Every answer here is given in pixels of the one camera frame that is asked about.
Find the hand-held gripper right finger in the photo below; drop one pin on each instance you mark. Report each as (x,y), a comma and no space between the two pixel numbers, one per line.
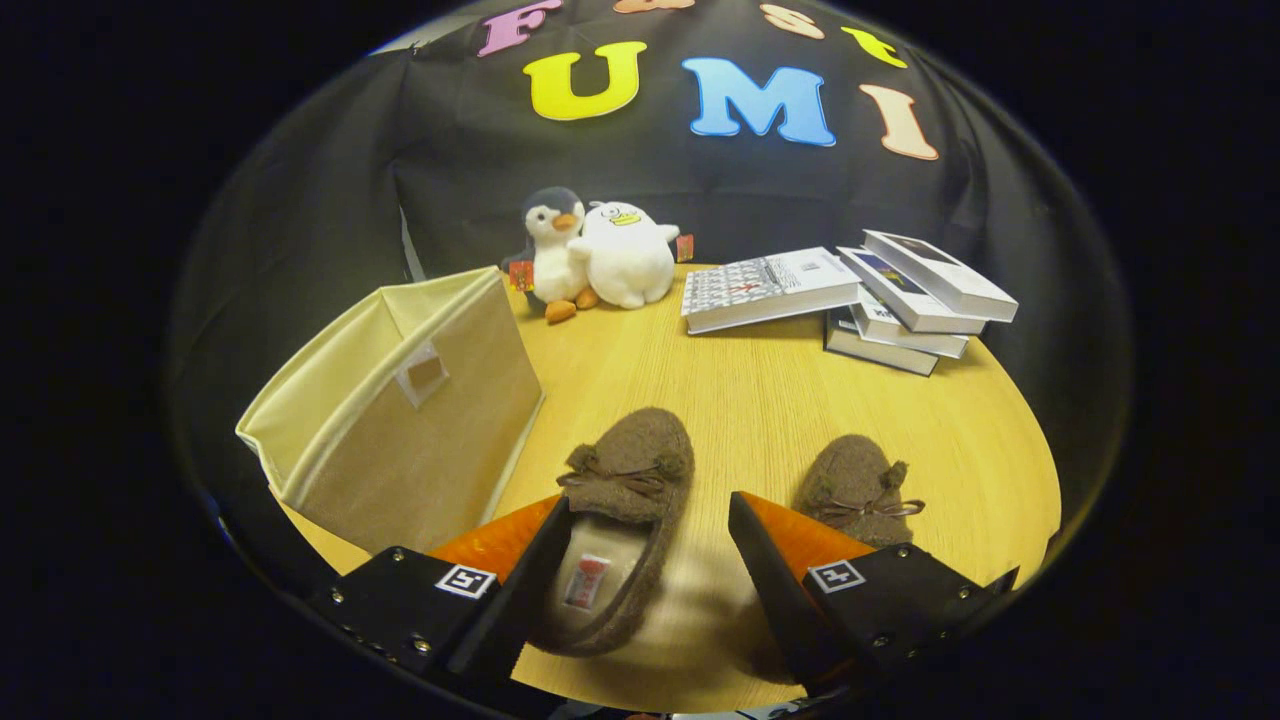
(775,590)

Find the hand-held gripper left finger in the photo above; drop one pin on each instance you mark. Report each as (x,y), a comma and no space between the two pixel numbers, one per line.
(510,610)

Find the brown fuzzy slipper shoe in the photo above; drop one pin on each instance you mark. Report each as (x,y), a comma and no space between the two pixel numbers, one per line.
(850,470)
(630,450)

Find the beige fabric storage box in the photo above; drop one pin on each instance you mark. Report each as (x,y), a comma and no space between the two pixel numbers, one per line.
(430,450)

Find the dark grey book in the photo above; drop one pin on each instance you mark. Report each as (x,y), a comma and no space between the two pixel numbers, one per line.
(870,350)

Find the thin white book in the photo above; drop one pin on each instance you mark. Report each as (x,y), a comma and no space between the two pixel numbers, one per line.
(905,338)

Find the patterned cover white book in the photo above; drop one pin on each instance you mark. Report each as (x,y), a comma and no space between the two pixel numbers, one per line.
(765,285)

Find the grey penguin plush toy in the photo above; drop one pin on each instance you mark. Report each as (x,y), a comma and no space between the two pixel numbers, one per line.
(555,255)

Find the white duck plush toy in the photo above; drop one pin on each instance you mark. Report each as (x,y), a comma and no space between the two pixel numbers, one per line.
(630,260)

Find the white book dark photo cover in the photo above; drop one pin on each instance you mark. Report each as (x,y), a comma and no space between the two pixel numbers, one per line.
(945,272)

